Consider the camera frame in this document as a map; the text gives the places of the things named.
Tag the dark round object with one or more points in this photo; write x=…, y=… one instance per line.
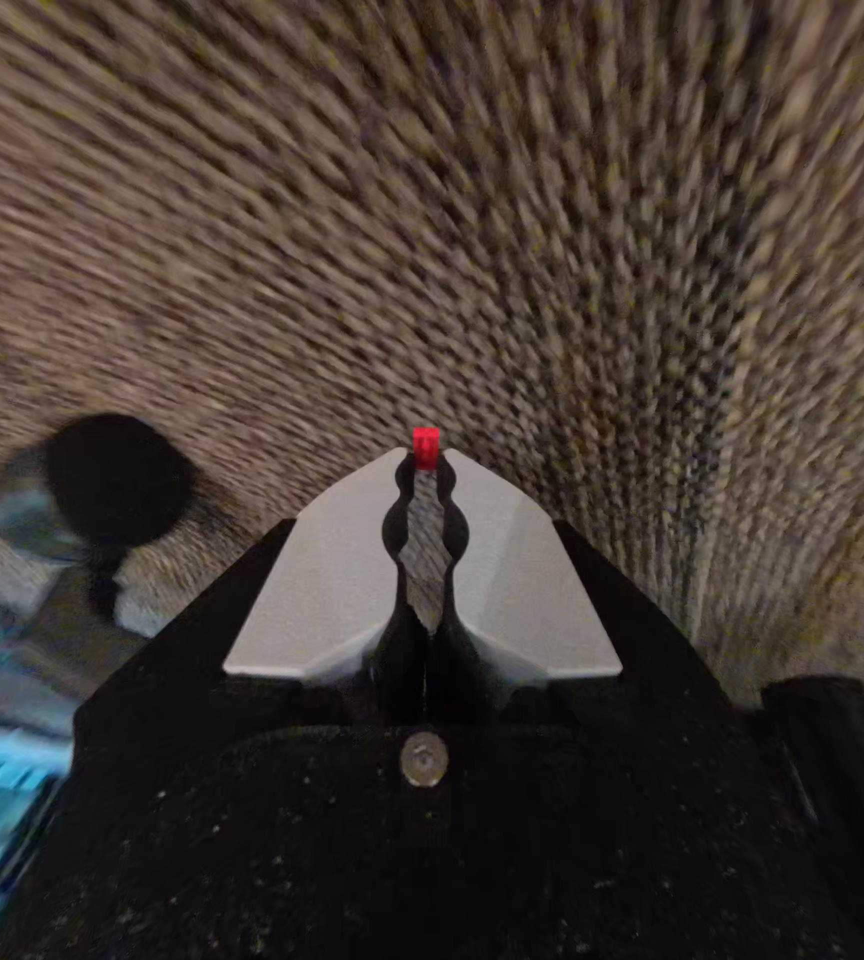
x=117, y=480

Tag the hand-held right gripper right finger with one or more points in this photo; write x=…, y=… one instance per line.
x=529, y=592

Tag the small red lego piece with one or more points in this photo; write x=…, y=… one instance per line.
x=426, y=448

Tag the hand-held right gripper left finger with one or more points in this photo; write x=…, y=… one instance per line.
x=319, y=592

